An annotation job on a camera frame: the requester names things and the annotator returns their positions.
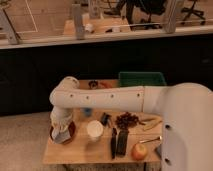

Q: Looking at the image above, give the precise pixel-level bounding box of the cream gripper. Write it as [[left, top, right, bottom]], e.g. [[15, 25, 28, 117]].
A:
[[51, 116, 72, 138]]

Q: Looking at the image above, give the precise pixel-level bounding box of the red bowl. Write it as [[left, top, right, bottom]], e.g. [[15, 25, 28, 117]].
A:
[[50, 122, 76, 144]]

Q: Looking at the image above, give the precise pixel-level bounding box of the grey-blue towel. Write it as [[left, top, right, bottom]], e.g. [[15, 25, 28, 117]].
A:
[[52, 129, 71, 144]]

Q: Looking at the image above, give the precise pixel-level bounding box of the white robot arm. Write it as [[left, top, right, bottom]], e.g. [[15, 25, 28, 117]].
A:
[[50, 76, 213, 171]]

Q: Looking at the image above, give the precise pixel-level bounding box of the small blue bowl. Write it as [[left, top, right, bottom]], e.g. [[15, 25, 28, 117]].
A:
[[83, 108, 92, 117]]

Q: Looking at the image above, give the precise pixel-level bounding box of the white cup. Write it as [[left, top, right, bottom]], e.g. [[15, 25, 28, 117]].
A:
[[87, 120, 104, 142]]

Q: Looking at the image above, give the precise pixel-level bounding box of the wooden table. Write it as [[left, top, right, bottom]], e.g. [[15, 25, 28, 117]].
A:
[[42, 79, 164, 165]]

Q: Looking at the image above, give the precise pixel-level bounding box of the metal measuring cup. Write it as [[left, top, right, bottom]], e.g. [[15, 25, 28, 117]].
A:
[[88, 80, 98, 89]]

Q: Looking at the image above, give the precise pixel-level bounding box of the black knife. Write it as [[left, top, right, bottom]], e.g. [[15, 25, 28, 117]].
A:
[[110, 128, 117, 159]]

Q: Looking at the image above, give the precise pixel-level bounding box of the bunch of dark grapes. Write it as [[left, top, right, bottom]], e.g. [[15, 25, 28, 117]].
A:
[[115, 112, 139, 130]]

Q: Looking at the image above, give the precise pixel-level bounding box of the black rectangular block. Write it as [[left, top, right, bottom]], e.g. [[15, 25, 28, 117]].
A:
[[116, 130, 129, 156]]

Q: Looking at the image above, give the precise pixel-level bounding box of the green plastic bin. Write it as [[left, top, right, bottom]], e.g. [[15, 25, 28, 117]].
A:
[[118, 71, 167, 87]]

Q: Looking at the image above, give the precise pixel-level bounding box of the red apple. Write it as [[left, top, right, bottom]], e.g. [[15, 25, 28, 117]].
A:
[[131, 143, 148, 161]]

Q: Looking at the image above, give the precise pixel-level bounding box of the yellow banana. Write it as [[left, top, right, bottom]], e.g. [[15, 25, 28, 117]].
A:
[[139, 118, 162, 131]]

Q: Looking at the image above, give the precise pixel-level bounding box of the metal spoon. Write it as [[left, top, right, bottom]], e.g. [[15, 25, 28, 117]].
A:
[[139, 136, 162, 143]]

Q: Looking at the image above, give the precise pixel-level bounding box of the blue sponge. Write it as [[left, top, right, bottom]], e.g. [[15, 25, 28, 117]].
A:
[[155, 144, 162, 159]]

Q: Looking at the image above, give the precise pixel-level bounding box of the black office chair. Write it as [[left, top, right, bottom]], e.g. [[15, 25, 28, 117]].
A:
[[181, 0, 206, 25]]

